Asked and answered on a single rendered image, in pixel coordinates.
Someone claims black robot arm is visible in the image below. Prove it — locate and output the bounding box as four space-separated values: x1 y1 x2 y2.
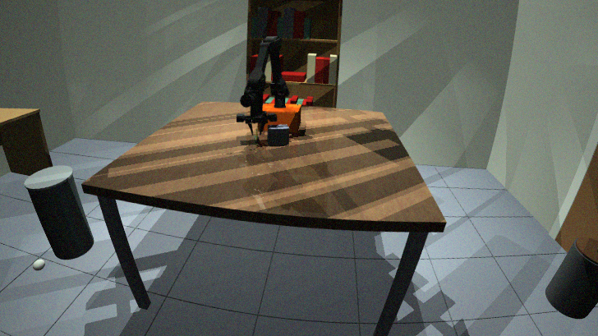
240 36 289 123

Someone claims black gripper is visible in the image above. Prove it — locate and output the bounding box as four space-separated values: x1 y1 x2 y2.
237 104 277 135

